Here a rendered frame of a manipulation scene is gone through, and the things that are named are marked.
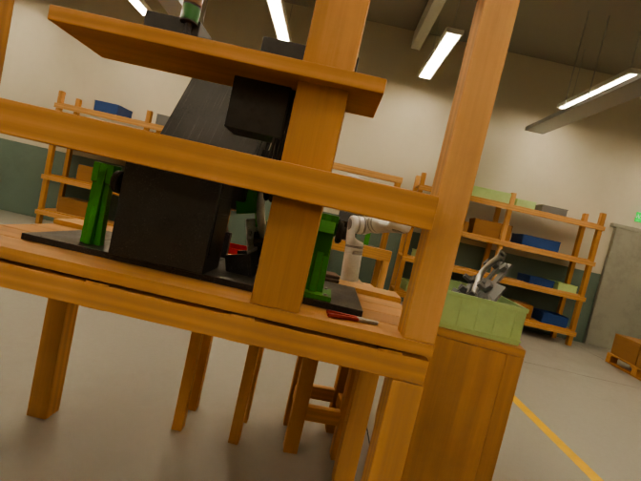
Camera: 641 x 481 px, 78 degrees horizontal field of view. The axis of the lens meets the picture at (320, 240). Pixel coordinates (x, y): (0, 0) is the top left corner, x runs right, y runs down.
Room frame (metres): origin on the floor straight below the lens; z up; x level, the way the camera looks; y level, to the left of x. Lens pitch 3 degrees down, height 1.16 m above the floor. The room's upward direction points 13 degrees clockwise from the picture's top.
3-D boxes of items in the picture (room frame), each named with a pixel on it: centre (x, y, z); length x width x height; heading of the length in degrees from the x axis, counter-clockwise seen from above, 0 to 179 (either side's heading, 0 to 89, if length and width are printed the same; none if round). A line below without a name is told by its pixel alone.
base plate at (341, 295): (1.43, 0.37, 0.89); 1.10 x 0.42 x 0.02; 89
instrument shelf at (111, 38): (1.17, 0.37, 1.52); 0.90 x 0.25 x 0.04; 89
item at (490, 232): (6.58, -2.85, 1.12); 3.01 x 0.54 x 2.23; 89
